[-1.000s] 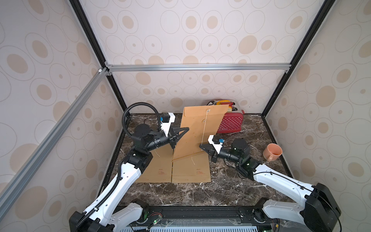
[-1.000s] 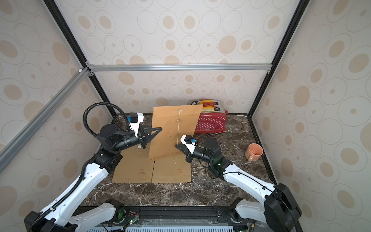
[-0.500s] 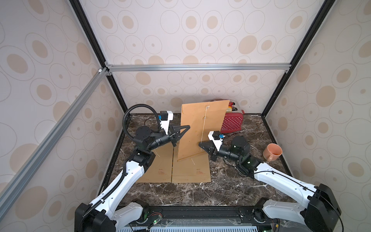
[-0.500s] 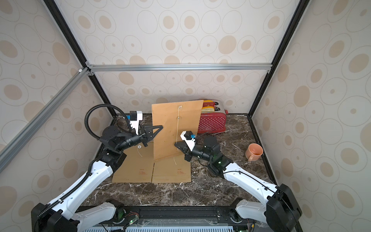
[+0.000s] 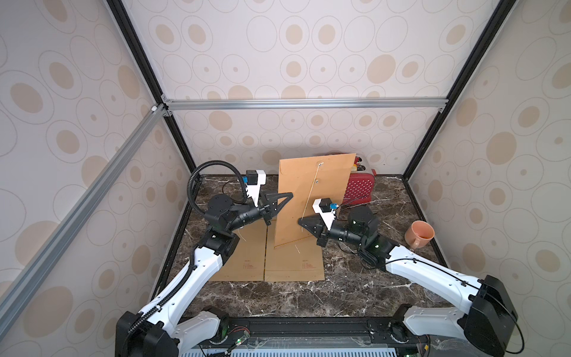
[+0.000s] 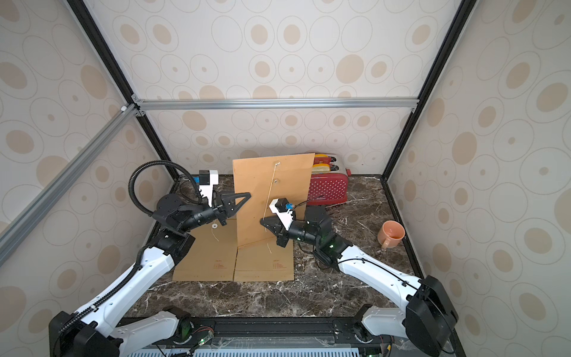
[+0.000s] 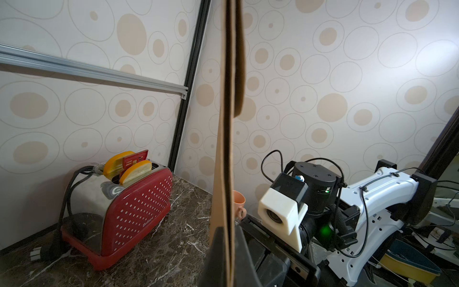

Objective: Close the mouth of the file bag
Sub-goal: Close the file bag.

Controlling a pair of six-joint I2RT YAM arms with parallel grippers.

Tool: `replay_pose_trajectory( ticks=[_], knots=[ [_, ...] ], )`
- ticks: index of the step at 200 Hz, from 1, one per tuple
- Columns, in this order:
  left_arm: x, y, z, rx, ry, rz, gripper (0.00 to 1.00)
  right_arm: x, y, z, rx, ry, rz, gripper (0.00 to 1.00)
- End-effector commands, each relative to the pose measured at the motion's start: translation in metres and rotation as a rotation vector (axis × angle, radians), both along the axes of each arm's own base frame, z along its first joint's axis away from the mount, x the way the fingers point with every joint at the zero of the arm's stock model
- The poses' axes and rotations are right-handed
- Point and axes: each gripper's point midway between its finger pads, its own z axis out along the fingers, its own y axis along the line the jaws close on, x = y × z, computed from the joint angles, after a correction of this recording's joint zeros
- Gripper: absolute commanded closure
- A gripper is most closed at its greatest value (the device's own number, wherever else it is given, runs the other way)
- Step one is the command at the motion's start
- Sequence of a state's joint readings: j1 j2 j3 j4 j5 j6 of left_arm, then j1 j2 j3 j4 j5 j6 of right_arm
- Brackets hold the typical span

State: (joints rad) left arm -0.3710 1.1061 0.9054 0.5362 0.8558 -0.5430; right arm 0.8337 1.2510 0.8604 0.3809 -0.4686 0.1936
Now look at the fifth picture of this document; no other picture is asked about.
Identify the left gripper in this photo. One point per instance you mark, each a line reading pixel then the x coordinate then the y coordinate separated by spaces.
pixel 266 208

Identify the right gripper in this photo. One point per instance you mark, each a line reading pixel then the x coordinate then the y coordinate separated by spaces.
pixel 323 232

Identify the brown file envelope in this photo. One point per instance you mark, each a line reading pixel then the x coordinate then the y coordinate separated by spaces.
pixel 300 261
pixel 247 263
pixel 309 178

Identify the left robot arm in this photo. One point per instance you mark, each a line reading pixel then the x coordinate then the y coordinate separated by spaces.
pixel 192 267

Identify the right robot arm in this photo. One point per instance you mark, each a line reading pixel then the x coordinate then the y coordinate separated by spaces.
pixel 482 312

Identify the red polka dot toaster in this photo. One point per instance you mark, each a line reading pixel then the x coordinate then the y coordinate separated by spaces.
pixel 359 189

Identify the pink cup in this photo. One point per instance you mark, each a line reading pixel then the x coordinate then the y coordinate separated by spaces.
pixel 419 234

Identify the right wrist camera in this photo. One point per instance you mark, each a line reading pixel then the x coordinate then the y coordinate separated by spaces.
pixel 326 209

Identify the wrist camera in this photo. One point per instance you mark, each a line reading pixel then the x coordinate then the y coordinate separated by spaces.
pixel 254 180
pixel 326 209

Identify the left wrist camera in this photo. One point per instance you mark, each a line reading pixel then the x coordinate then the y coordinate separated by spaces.
pixel 254 180

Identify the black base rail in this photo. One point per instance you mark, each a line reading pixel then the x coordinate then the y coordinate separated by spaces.
pixel 379 331

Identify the back aluminium rail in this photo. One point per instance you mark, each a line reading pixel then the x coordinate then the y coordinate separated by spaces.
pixel 312 103

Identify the aluminium rail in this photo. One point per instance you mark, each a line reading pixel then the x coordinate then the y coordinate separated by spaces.
pixel 42 263
pixel 312 103

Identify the left aluminium rail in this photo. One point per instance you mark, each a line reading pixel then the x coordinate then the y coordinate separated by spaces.
pixel 42 263

